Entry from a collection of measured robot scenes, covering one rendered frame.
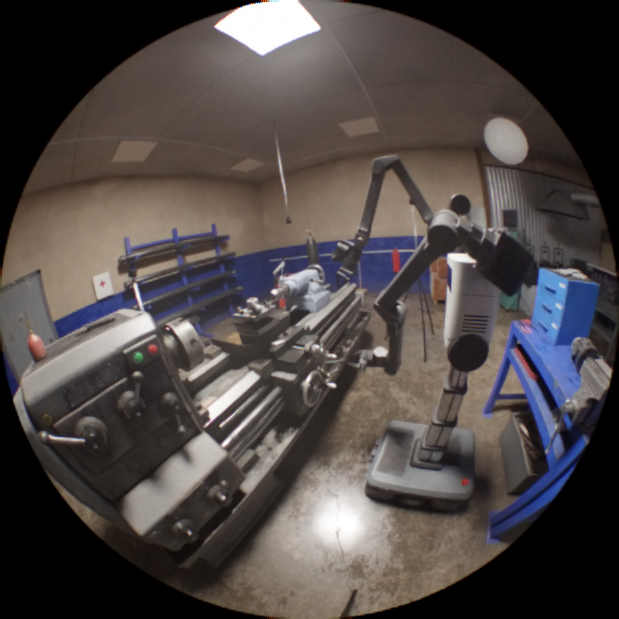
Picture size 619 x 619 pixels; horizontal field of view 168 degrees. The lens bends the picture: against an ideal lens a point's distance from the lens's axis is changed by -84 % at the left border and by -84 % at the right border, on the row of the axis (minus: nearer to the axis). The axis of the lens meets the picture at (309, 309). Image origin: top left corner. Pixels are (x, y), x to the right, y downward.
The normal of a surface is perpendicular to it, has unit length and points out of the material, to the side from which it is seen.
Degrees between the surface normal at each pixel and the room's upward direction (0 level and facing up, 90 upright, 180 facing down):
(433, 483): 0
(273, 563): 0
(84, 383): 90
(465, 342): 90
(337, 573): 0
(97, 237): 90
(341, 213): 90
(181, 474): 32
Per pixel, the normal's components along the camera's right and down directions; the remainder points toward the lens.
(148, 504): 0.35, -0.78
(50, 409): 0.88, 0.04
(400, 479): -0.14, -0.94
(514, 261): -0.50, 0.35
